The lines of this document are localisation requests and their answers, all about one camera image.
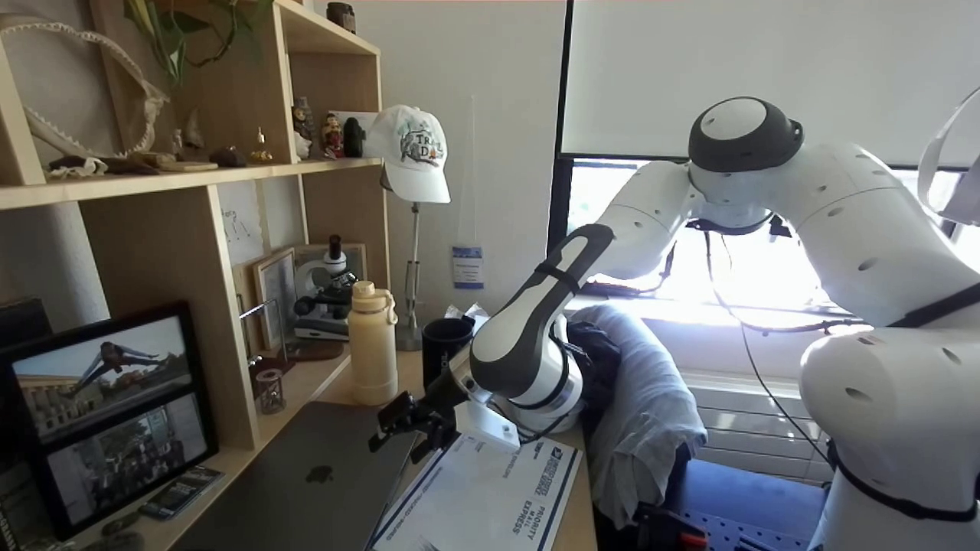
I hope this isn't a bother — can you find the small dark jar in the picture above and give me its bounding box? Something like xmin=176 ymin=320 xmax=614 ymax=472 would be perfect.
xmin=323 ymin=0 xmax=362 ymax=38

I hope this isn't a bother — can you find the dark grey laptop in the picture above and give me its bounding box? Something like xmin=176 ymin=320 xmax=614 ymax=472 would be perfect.
xmin=164 ymin=397 xmax=431 ymax=551

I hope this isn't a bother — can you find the grey cloth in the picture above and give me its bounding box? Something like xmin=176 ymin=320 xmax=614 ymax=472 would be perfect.
xmin=564 ymin=304 xmax=710 ymax=537

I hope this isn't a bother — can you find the small glass jar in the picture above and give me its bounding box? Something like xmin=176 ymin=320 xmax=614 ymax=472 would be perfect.
xmin=250 ymin=363 xmax=292 ymax=415

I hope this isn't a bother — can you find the white strap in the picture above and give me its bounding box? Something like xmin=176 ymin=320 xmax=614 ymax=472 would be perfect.
xmin=912 ymin=83 xmax=980 ymax=231

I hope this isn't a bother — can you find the black white microscope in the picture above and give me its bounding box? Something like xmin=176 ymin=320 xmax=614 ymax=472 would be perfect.
xmin=288 ymin=234 xmax=362 ymax=346

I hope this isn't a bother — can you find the black double photo frame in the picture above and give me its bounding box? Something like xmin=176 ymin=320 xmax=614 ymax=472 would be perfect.
xmin=0 ymin=298 xmax=219 ymax=543

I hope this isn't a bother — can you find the white mailing envelope blue stripe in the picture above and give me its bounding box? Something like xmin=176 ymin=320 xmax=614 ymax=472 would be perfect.
xmin=368 ymin=424 xmax=585 ymax=551

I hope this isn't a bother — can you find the light wooden shelf unit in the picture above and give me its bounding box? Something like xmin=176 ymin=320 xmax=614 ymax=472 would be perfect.
xmin=0 ymin=0 xmax=397 ymax=551

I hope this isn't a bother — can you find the cream water bottle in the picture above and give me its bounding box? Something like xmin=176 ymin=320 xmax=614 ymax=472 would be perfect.
xmin=342 ymin=280 xmax=400 ymax=411

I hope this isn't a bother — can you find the wooden framed picture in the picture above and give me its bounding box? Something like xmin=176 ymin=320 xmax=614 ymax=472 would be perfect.
xmin=249 ymin=242 xmax=299 ymax=355

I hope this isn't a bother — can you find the dark cloth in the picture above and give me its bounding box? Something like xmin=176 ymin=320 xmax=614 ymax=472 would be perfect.
xmin=566 ymin=320 xmax=629 ymax=413

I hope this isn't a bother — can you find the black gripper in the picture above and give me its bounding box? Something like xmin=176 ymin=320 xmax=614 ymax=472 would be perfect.
xmin=368 ymin=378 xmax=468 ymax=466

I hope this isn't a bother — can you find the white bone sculpture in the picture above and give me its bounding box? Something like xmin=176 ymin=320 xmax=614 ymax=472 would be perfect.
xmin=0 ymin=11 xmax=170 ymax=172

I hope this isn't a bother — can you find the metal desk lamp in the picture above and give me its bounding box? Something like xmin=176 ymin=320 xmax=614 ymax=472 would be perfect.
xmin=396 ymin=200 xmax=428 ymax=353

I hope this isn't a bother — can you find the blue perforated panel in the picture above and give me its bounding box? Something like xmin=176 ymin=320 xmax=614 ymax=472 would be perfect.
xmin=676 ymin=457 xmax=831 ymax=551

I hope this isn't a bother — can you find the blue white wall sticker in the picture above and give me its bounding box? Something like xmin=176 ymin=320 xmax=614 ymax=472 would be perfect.
xmin=447 ymin=242 xmax=489 ymax=295

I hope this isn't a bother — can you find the small brown figurine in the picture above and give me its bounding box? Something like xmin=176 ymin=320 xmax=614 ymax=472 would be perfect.
xmin=314 ymin=109 xmax=347 ymax=162

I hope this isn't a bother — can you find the white baseball cap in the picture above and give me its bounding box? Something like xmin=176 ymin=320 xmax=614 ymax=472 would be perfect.
xmin=362 ymin=102 xmax=453 ymax=208

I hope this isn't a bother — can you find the white roller blind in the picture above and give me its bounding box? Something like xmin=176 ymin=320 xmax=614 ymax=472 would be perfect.
xmin=558 ymin=0 xmax=980 ymax=172

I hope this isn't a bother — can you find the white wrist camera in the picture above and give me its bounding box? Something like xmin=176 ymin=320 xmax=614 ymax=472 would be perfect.
xmin=451 ymin=397 xmax=525 ymax=454

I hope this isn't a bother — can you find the green leafy potted plant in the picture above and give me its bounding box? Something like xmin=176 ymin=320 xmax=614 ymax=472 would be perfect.
xmin=120 ymin=0 xmax=276 ymax=98

